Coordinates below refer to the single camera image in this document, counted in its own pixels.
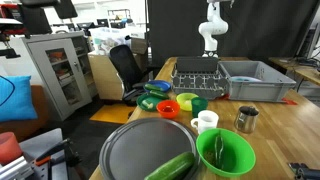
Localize cucumber half on blue plate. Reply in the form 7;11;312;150
144;83;164;92

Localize metal tongs in bowl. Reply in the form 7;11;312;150
214;134;224;169

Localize steel cup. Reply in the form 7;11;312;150
234;106;259;134

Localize yellow-green bowl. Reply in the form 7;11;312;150
176;93;196;111

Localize grey plastic bin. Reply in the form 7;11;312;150
218;61;296;102

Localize white mug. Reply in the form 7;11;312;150
190;110;219;134

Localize round grey tray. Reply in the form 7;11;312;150
99;117;201;180

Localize whole long cucumber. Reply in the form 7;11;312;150
144;152;195;180

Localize large green bowl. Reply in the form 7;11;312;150
196;128;256;178

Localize orange bowl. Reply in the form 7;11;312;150
156;100;180;119

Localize green plate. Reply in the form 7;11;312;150
136;93;163;111

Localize dark green cup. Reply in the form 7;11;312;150
191;97;208;118

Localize black office chair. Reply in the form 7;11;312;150
109;45;156;106

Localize red cup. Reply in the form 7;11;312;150
0;132;22;165

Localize blue plate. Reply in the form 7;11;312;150
147;80;171;92

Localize grey glass-door cabinet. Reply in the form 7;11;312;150
22;32;97;121

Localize cucumber half on green plate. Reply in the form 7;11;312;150
149;90;169;99

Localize small cut cucumber piece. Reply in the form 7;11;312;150
142;100;153;109

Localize blue cushion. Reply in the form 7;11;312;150
0;75;37;122

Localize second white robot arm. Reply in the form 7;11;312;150
198;0;234;57

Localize grey dish rack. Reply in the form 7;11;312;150
171;57;228;100

